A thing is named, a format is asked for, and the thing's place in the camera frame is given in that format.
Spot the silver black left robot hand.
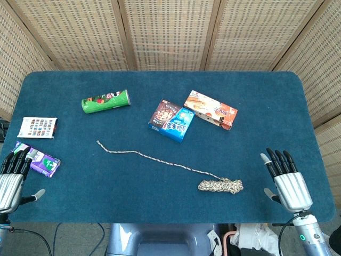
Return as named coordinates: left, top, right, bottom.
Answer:
left=0, top=146, right=46, bottom=215

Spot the blue-grey robot torso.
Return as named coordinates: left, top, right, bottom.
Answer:
left=105, top=223, right=222, bottom=256

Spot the white picture-grid card box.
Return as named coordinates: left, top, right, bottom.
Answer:
left=17, top=116, right=58, bottom=139

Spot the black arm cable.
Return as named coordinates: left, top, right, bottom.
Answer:
left=7, top=227, right=53, bottom=256
left=278, top=212, right=307, bottom=256

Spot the purple green carton box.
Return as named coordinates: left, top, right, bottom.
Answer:
left=10, top=141, right=61, bottom=179

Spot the orange white biscuit box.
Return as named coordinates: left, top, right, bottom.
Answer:
left=183, top=90, right=239, bottom=131

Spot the dark blue table mat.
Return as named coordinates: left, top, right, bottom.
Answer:
left=0, top=70, right=337, bottom=225

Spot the black bag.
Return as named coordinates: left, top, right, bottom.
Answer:
left=229, top=245, right=278, bottom=256

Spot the black device with cables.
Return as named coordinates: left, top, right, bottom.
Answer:
left=0, top=119, right=10, bottom=142

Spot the pink tube frame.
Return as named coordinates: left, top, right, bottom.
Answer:
left=222, top=230, right=238, bottom=256

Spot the brown and blue snack box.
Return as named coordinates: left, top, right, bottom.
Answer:
left=148, top=99, right=196, bottom=143

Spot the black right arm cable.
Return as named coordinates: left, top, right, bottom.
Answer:
left=278, top=212, right=307, bottom=256

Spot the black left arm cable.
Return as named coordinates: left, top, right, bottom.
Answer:
left=7, top=227, right=53, bottom=256

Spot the green chip can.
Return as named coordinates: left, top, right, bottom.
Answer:
left=81, top=89, right=132, bottom=115

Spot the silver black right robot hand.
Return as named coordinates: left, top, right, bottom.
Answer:
left=260, top=148, right=314, bottom=214

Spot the bamboo folding screen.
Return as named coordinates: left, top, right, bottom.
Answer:
left=0, top=0, right=341, bottom=209

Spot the beige braided rope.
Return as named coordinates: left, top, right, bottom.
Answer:
left=96, top=140, right=245, bottom=195

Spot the dark floor cable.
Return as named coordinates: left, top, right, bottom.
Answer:
left=52, top=223, right=62, bottom=251

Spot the black round object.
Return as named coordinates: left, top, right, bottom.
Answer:
left=329, top=225, right=341, bottom=249

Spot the white crumpled cloth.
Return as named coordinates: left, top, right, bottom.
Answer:
left=230, top=223, right=283, bottom=256

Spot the blue floor cable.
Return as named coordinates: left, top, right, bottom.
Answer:
left=90, top=223, right=105, bottom=256

